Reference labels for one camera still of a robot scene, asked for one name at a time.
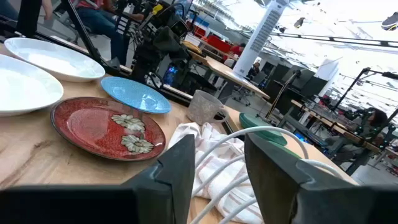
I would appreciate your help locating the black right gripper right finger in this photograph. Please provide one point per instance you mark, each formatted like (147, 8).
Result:
(273, 174)

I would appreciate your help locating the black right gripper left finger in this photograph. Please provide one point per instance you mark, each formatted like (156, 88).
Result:
(171, 186)

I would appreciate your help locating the blue speckled plate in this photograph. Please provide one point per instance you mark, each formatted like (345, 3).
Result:
(135, 95)

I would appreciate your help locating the red floral plate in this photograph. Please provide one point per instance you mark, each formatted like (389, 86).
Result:
(93, 124)

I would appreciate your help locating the white ceramic plate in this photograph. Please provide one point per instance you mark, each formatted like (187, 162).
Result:
(56, 60)
(25, 88)

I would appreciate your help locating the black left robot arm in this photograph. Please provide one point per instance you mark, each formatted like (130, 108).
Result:
(161, 46)

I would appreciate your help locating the green plate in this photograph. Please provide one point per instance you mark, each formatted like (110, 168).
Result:
(264, 130)

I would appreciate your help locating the white striped dish towel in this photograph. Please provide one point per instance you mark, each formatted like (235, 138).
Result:
(217, 174)

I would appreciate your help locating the grey speckled mug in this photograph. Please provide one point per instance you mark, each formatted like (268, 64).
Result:
(203, 107)

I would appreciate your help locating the person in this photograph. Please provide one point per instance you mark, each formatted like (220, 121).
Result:
(370, 127)
(102, 25)
(254, 70)

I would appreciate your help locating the wooden background table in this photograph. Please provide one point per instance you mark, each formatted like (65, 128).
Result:
(227, 73)

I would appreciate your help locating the white tower fan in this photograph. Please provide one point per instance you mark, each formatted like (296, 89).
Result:
(261, 37)

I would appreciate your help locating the red storage bin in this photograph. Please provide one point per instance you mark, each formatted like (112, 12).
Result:
(219, 43)

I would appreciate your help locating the black frame post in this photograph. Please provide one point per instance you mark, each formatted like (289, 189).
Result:
(87, 40)

